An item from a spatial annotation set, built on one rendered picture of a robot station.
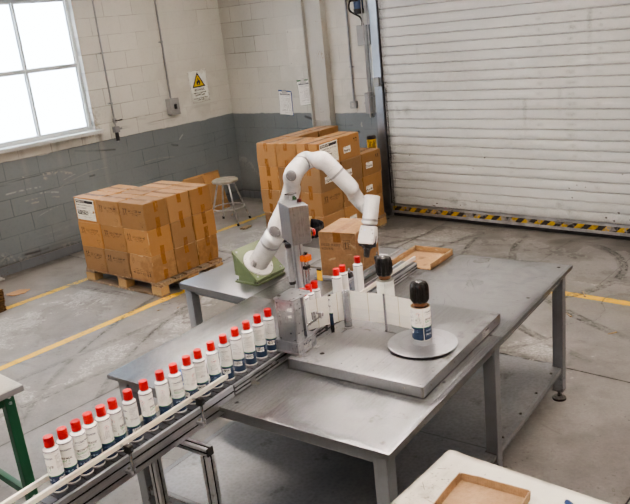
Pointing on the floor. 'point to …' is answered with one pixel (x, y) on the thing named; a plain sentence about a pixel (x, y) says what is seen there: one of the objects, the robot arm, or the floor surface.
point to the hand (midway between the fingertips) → (366, 253)
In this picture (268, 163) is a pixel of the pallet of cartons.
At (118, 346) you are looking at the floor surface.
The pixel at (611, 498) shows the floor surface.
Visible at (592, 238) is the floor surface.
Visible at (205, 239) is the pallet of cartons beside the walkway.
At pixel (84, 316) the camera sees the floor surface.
